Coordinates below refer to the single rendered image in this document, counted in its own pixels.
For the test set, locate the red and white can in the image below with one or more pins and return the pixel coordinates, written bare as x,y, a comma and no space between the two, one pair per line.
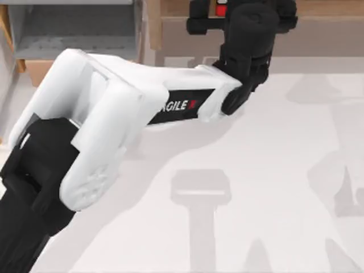
220,10

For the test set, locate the drawer with grey pierced inside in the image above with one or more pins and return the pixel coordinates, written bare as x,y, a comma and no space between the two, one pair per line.
76,28

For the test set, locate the pale wooden drawer front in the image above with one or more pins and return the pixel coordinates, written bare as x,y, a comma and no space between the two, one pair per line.
35,71

